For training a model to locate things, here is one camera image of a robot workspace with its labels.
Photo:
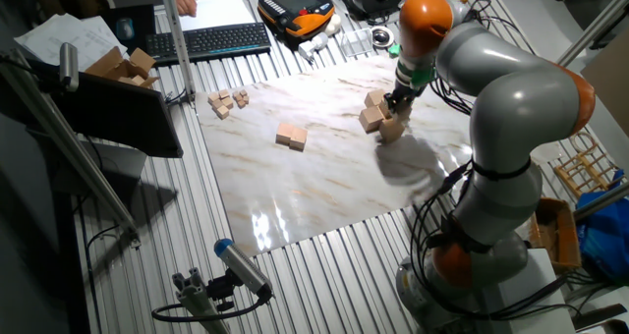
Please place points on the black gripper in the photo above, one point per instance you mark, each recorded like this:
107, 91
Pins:
403, 95

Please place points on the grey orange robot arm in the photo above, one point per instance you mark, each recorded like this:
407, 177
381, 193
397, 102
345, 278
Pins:
516, 103

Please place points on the person right hand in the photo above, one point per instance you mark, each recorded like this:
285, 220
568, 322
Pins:
186, 2

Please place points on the clear plastic box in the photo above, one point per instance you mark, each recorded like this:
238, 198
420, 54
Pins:
356, 42

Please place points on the white egg-shaped object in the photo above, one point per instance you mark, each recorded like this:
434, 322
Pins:
333, 24

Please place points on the marble pattern table sheet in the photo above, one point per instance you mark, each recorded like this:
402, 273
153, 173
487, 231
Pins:
319, 191

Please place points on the orange black teach pendant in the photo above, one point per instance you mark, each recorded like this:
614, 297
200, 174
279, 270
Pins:
295, 5

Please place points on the medium wooden cube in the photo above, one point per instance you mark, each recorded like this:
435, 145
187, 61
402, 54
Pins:
218, 104
224, 94
213, 97
222, 112
228, 102

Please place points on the wooden rack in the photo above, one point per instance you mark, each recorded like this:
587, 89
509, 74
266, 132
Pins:
580, 163

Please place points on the blank white paper pad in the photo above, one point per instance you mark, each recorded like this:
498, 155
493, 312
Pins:
221, 10

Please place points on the black computer keyboard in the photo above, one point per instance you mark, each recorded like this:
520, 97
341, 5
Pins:
206, 41

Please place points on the brown cardboard sheet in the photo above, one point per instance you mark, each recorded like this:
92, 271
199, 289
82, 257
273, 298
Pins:
611, 78

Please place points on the brown cardboard box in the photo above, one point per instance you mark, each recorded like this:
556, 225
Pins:
570, 236

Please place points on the blue bag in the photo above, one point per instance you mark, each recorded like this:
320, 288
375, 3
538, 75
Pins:
607, 240

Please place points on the black mouse pad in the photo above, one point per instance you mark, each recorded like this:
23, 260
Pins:
145, 24

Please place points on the black monitor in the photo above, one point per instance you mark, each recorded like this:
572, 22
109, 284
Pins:
123, 118

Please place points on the short aluminium profile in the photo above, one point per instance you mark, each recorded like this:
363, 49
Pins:
196, 302

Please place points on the black computer mouse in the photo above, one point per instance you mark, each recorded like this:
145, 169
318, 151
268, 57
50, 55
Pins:
125, 28

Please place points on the open cardboard box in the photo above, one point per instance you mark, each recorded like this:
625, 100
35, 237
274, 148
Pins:
110, 64

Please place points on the long aluminium beam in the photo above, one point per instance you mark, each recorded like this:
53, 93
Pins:
98, 189

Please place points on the printed white paper sheets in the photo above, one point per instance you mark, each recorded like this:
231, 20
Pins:
64, 37

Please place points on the green printed camera mount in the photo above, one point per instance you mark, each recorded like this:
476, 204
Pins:
417, 76

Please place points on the aluminium frame post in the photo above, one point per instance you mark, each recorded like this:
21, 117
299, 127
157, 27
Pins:
594, 27

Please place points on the silver camera blue cap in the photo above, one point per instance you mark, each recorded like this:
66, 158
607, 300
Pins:
243, 267

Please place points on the thin aluminium post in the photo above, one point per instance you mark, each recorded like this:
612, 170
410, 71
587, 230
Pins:
178, 44

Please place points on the white pedestal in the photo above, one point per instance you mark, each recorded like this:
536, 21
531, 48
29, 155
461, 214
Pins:
540, 299

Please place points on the black camera clamp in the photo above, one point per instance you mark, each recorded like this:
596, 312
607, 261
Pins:
221, 290

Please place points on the silver depth camera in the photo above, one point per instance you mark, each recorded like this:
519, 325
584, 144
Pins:
69, 66

